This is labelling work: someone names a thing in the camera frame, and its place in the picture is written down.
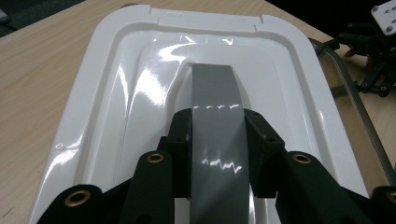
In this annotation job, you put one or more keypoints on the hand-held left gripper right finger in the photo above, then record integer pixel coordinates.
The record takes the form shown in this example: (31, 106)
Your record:
(263, 152)

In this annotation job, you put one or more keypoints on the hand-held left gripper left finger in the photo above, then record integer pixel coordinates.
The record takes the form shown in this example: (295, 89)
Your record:
(180, 149)

